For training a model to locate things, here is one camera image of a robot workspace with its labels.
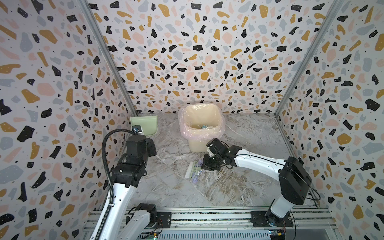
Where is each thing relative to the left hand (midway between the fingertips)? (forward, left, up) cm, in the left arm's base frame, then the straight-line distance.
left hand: (146, 139), depth 70 cm
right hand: (-5, -24, -18) cm, 30 cm away
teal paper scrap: (+22, -28, -18) cm, 40 cm away
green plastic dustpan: (+9, 0, +1) cm, 9 cm away
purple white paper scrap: (-9, -22, -27) cm, 37 cm away
